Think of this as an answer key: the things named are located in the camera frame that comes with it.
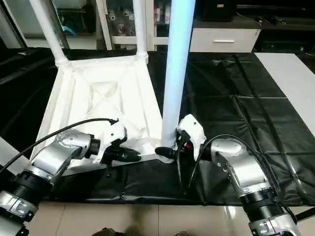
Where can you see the white plastic table top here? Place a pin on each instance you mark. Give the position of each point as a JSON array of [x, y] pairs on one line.
[[113, 93]]

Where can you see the white plastic table leg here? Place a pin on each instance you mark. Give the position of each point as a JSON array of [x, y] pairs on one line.
[[10, 157], [49, 29], [140, 24], [177, 64]]

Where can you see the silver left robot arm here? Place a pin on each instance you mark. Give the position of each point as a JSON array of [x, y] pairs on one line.
[[59, 155]]

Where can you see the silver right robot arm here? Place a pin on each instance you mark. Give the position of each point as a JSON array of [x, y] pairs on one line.
[[241, 167]]

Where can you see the black work mat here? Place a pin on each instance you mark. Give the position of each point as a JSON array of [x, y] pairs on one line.
[[236, 98]]

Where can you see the white drawer unit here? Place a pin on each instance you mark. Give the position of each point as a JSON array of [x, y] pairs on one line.
[[224, 41]]

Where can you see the white flat panel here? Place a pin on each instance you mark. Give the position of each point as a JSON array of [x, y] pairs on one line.
[[293, 78]]

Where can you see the white glass-door cabinet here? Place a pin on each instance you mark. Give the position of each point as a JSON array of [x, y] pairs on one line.
[[123, 24]]

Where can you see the blue metal stand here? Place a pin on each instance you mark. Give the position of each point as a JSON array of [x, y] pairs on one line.
[[69, 30]]

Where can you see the black box with yellow label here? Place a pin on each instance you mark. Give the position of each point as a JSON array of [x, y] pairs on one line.
[[219, 9]]

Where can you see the dark wooden TV bench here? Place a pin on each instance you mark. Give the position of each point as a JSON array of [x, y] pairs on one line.
[[285, 34]]

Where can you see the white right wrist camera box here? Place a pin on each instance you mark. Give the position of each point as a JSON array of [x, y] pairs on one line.
[[194, 130]]

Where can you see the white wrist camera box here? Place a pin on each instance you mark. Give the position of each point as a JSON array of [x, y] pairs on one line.
[[113, 137], [194, 130]]

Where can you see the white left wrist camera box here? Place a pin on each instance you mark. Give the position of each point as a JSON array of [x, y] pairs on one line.
[[113, 137]]

